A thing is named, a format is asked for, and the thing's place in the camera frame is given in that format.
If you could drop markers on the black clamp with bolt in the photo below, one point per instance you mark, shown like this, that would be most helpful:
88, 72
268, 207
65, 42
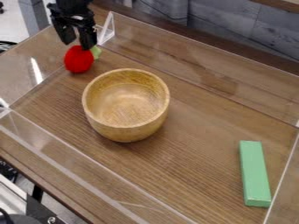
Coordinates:
36, 210

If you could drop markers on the red felt fruit green leaf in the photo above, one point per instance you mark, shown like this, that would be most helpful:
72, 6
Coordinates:
79, 59

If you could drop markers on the grey metal post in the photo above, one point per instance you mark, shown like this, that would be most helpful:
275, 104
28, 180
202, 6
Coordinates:
35, 15

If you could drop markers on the clear acrylic tray walls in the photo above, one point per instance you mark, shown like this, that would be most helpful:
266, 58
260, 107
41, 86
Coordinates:
132, 143

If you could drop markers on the round wooden bowl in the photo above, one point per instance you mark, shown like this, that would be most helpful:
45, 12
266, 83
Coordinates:
125, 103

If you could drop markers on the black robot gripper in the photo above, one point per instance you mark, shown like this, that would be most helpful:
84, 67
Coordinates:
73, 13

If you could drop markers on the green rectangular block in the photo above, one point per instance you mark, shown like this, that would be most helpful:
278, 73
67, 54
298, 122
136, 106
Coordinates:
256, 192

